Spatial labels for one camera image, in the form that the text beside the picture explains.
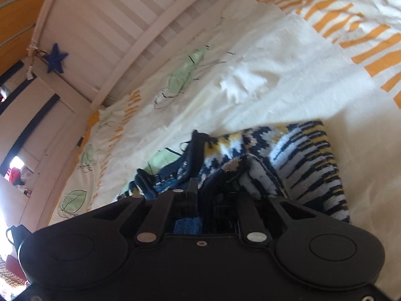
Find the patterned knit sweater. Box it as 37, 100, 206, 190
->
117, 119, 351, 236

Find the orange wooden panel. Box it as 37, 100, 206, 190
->
0, 0, 65, 77

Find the leaf print duvet cover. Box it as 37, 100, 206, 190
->
48, 0, 401, 301

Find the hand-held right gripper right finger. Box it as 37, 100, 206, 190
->
200, 176, 318, 244

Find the white wooden bed frame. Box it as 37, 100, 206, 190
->
0, 0, 260, 236

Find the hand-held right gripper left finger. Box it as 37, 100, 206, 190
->
91, 178, 199, 246

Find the black object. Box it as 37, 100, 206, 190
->
6, 224, 32, 251

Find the red cloth item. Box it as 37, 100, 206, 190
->
6, 167, 23, 185

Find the blue star decoration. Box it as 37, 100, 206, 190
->
43, 43, 69, 73

